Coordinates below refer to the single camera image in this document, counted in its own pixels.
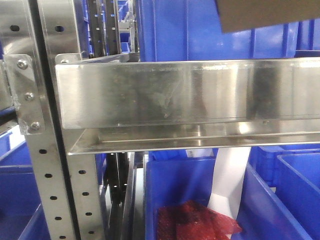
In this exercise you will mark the perforated steel shelf upright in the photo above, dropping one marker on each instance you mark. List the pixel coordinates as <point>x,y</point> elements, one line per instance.
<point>52,32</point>

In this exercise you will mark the stainless steel shelf beam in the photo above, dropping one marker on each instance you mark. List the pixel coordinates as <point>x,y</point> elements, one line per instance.
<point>120,104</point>

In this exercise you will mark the white paper sheet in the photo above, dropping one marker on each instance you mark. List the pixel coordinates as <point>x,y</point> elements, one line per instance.
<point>227,182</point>

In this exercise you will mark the blue plastic bin lower left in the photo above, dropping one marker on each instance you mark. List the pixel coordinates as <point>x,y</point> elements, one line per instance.
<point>21,213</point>

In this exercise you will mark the blue plastic bin upper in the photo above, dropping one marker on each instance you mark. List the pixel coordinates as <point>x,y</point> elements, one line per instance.
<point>190,30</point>

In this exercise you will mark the blue plastic bin lower centre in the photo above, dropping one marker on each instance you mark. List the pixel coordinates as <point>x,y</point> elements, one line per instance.
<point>173,181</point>

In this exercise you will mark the tan cardboard box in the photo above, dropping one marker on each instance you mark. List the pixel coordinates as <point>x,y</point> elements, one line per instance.
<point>240,15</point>

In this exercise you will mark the steel bracket plate with bolts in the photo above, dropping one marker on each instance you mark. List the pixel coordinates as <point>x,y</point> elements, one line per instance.
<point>21,75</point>

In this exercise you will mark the blue plastic bin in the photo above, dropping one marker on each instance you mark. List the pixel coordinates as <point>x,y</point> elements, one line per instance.
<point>294,172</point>
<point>173,181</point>
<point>21,213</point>
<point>190,30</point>

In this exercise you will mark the red bubble wrap sheet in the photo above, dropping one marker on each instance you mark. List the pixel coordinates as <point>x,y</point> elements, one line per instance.
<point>194,221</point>

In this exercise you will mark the blue plastic bin lower right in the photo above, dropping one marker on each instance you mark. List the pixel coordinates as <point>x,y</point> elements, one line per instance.
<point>294,172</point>

